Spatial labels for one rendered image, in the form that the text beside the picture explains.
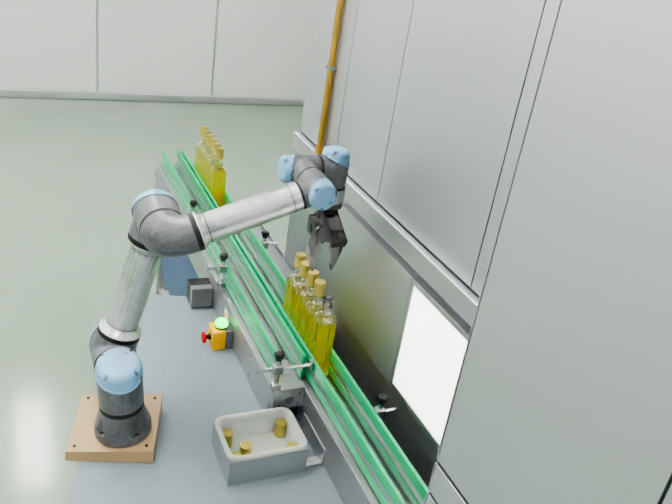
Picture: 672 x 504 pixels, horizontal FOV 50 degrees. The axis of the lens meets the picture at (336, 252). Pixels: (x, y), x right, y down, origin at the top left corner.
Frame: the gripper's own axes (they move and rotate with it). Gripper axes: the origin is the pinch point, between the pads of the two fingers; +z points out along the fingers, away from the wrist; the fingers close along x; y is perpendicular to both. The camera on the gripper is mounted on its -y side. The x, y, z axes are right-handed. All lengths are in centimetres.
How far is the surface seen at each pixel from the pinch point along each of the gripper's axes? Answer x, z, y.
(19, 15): 72, 42, 584
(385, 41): -15, -62, 14
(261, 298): 6.2, 28.1, 31.0
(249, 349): 15.5, 34.3, 11.4
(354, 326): -12.2, 19.7, -2.9
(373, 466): 3, 26, -53
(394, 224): -13.8, -18.7, -11.7
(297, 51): -209, 58, 587
